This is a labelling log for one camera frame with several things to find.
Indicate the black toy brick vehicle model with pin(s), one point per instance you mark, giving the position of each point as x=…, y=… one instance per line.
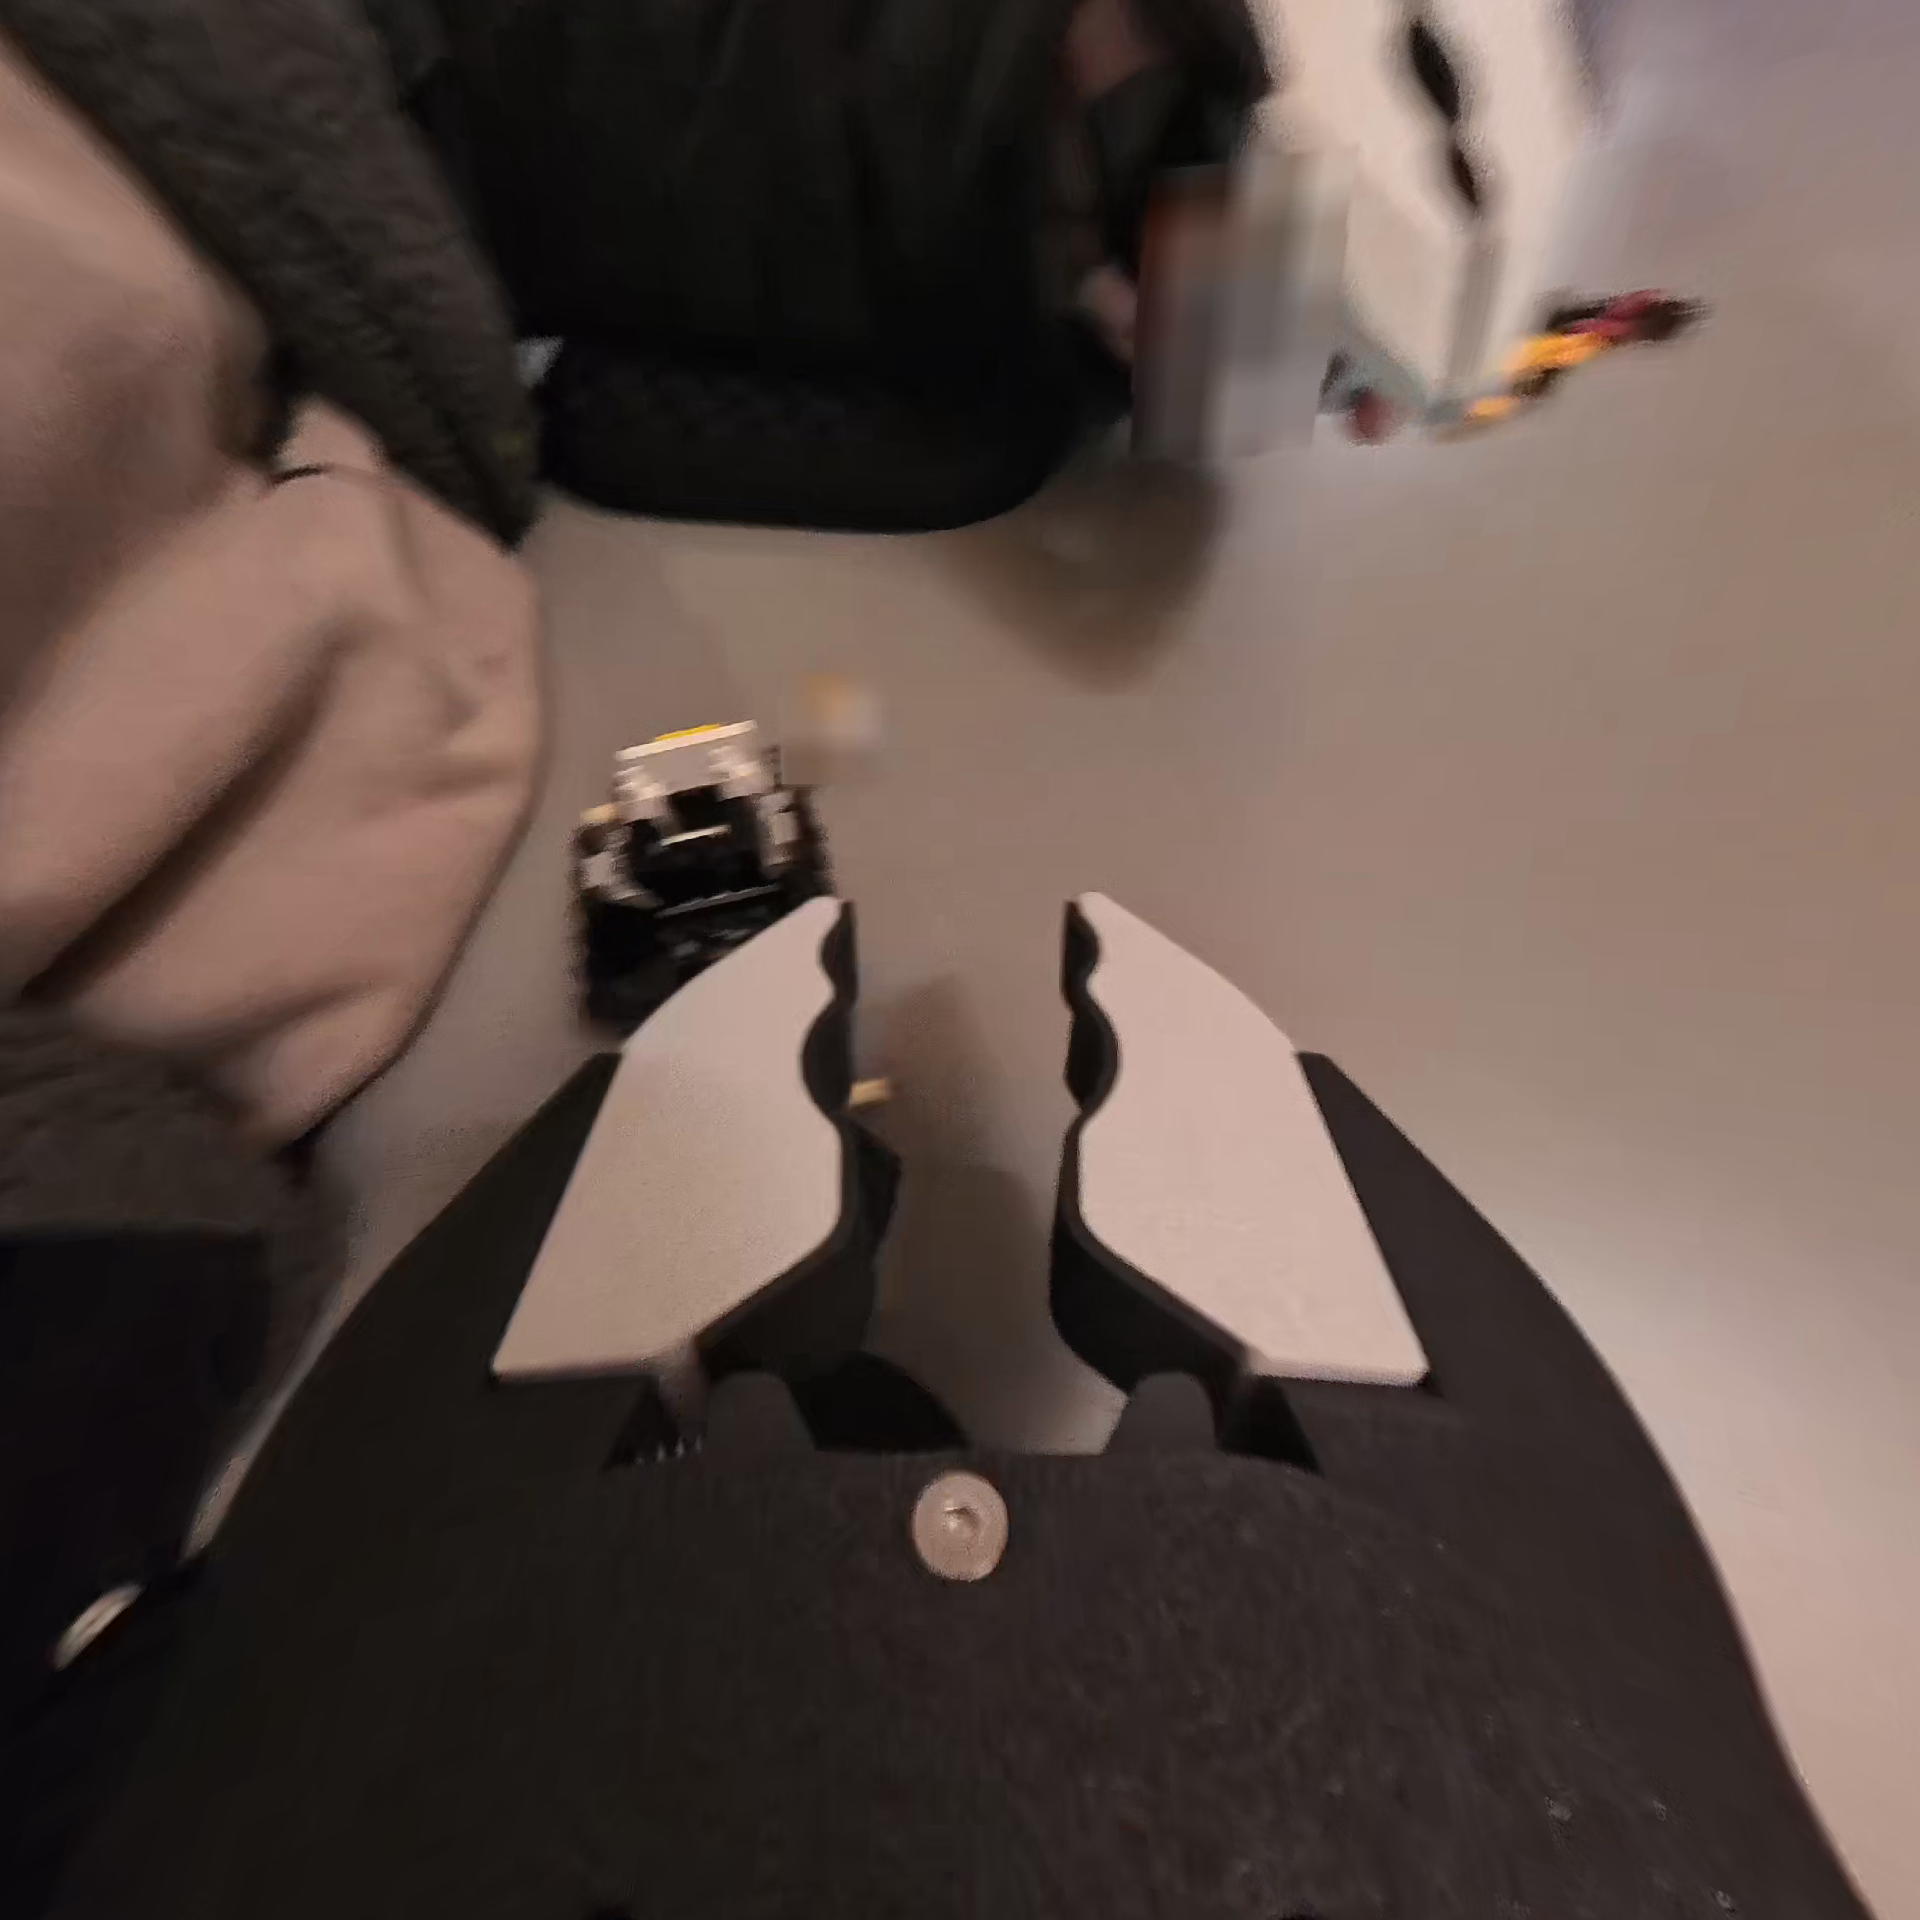
x=693, y=869

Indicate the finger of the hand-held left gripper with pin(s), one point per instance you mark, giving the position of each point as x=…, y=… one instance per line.
x=1530, y=147
x=1378, y=90

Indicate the pile of orange black bricks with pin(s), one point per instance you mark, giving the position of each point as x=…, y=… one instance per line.
x=1546, y=362

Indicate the grey desk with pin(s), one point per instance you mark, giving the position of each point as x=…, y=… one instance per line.
x=1353, y=749

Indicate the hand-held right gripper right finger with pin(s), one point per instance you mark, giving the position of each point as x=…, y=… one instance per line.
x=1232, y=1187

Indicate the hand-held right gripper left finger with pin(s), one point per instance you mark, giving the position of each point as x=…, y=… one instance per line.
x=707, y=1187

